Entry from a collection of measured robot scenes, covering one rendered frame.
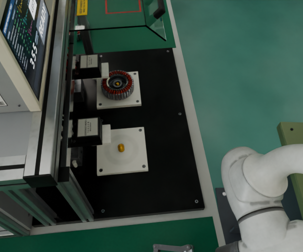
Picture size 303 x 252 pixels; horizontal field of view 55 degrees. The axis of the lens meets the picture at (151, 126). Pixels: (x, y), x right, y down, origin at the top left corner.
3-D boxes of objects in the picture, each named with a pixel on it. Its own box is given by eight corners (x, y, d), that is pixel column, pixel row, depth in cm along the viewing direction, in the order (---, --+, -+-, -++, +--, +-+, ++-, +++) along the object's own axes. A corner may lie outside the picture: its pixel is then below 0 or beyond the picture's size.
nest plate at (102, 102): (138, 73, 107) (137, 71, 106) (141, 105, 99) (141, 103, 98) (97, 76, 106) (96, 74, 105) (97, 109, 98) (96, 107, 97)
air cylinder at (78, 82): (84, 85, 104) (81, 74, 99) (84, 101, 100) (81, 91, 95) (70, 86, 104) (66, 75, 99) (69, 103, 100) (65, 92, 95)
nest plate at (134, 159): (143, 128, 94) (143, 126, 93) (148, 171, 86) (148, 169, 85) (97, 132, 93) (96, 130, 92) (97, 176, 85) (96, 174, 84)
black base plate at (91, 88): (171, 51, 117) (172, 47, 115) (203, 210, 82) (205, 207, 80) (53, 60, 114) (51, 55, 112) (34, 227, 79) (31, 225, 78)
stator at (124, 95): (134, 76, 105) (134, 69, 102) (133, 101, 99) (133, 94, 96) (103, 76, 105) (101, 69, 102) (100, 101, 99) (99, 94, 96)
